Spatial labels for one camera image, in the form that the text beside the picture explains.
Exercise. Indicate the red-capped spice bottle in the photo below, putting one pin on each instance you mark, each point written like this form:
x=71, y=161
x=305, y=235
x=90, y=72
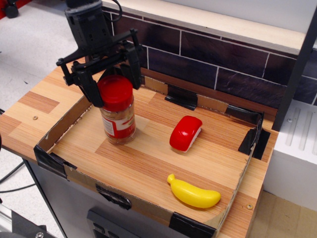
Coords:
x=118, y=110

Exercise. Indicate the black metal bracket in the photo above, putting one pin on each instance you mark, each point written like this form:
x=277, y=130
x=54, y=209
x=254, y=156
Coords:
x=13, y=225

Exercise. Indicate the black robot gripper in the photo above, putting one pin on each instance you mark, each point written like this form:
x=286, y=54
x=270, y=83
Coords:
x=98, y=50

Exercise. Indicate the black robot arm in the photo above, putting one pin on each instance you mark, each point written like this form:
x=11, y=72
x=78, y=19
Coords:
x=98, y=50

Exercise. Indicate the black shelf post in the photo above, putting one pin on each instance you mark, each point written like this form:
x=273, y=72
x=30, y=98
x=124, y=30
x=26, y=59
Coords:
x=297, y=72

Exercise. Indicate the red toy sushi piece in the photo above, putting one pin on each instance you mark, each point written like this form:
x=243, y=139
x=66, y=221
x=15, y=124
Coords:
x=185, y=133

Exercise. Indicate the dark brick backsplash panel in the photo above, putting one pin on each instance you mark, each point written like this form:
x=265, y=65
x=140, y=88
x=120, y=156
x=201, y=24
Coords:
x=241, y=68

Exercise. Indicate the white grooved block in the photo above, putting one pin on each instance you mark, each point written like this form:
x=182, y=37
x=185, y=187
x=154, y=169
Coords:
x=292, y=170

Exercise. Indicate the taped cardboard fence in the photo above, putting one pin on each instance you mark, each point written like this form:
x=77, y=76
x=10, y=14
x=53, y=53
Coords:
x=80, y=170

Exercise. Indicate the yellow toy banana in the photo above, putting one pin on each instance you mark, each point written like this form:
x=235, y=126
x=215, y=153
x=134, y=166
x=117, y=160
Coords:
x=192, y=195

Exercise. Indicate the black wheel red frame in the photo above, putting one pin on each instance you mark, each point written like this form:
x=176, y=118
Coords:
x=9, y=8

